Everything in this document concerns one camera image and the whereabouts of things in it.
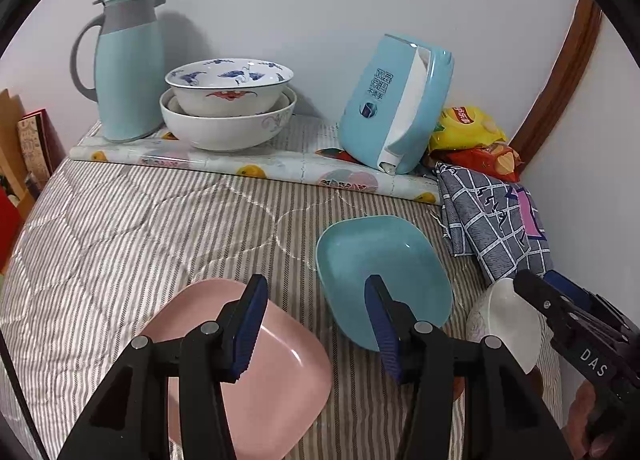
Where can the person's right hand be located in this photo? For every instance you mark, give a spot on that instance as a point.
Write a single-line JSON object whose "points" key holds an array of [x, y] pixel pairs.
{"points": [[577, 420]]}

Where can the brown wooden door frame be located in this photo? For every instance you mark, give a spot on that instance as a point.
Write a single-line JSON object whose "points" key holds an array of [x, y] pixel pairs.
{"points": [[565, 75]]}

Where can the pink square plate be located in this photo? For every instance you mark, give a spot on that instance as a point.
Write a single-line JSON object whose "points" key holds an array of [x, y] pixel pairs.
{"points": [[290, 390]]}

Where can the large white bowl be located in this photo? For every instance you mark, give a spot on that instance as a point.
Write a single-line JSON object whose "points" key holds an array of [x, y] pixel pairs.
{"points": [[225, 132]]}

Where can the red patterned book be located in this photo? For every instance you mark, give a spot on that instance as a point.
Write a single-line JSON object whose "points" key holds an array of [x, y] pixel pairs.
{"points": [[37, 150]]}

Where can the red box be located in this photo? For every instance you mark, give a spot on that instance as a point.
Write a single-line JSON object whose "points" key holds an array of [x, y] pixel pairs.
{"points": [[9, 230]]}

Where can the small white bowl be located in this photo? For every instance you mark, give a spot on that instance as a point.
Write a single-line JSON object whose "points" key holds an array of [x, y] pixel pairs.
{"points": [[505, 320]]}

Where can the red chip bag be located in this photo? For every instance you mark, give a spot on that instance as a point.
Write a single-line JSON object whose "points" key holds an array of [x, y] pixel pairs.
{"points": [[492, 160]]}

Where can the light blue square plate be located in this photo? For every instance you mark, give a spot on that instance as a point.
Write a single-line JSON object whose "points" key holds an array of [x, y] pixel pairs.
{"points": [[370, 250]]}

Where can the yellow chip bag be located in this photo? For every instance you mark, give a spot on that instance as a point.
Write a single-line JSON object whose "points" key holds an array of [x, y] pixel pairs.
{"points": [[465, 132]]}

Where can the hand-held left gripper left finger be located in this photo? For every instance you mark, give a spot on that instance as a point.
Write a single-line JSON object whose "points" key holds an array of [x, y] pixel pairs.
{"points": [[250, 335]]}

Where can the brown cardboard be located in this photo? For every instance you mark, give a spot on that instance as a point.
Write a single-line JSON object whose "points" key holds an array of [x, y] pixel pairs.
{"points": [[9, 140]]}

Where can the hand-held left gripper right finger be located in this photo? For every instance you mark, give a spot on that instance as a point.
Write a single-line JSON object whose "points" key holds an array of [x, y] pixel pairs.
{"points": [[382, 335]]}

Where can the striped quilt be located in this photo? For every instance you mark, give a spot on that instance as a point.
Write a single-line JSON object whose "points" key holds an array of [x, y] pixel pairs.
{"points": [[150, 240]]}

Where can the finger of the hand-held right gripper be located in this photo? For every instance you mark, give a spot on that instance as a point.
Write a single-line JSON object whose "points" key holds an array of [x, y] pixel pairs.
{"points": [[567, 287], [537, 295]]}

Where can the blue patterned porcelain bowl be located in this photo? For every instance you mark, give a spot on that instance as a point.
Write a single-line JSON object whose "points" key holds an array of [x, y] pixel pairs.
{"points": [[225, 102]]}

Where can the light blue electric kettle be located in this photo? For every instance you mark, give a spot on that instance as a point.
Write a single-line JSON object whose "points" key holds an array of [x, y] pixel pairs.
{"points": [[370, 130]]}

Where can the fruit print plastic tablecloth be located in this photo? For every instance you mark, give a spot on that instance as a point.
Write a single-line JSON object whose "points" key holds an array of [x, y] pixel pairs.
{"points": [[280, 165]]}

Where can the light blue thermos jug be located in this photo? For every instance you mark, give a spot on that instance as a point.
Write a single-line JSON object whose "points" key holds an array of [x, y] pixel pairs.
{"points": [[130, 85]]}

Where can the grey checked cloth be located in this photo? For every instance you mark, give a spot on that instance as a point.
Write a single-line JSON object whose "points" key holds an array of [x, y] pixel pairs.
{"points": [[495, 235]]}

